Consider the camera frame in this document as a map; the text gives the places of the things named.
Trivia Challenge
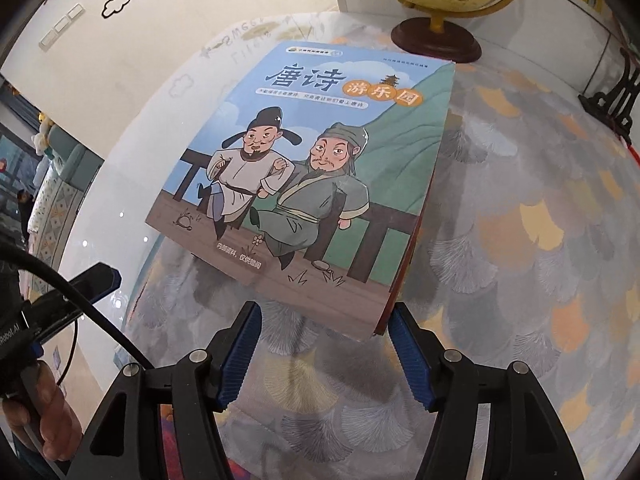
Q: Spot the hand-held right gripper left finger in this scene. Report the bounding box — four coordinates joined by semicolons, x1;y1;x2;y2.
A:
65;301;263;480

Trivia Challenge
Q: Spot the person's left hand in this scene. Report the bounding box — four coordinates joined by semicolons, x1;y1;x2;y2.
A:
4;360;84;462

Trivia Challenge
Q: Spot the black ornate fan stand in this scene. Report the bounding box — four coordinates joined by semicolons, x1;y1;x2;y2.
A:
577;47;640;133

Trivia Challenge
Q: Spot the light blue two-men cover book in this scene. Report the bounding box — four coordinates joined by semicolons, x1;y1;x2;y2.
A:
144;40;457;341

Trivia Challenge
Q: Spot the person's left forearm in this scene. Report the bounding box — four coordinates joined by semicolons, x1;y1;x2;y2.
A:
0;405;61;480

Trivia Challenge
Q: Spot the white wall switch panel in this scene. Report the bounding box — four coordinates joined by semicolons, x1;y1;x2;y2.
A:
39;4;86;51

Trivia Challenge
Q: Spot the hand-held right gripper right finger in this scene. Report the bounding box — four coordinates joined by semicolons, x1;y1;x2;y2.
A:
387;302;586;480

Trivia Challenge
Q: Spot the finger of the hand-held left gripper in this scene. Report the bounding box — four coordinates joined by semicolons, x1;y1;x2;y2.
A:
60;262;122;307

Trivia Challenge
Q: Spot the red tassel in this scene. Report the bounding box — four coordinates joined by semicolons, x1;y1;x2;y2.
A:
620;127;640;166

